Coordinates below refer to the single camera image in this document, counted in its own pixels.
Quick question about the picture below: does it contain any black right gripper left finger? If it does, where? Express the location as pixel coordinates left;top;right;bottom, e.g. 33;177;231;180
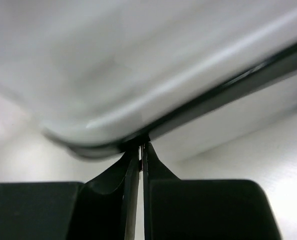
0;149;140;240

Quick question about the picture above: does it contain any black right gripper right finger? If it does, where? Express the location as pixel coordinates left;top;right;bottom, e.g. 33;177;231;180
142;143;281;240

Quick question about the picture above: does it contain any black white astronaut suitcase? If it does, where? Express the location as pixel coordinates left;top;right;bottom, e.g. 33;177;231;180
0;0;297;158

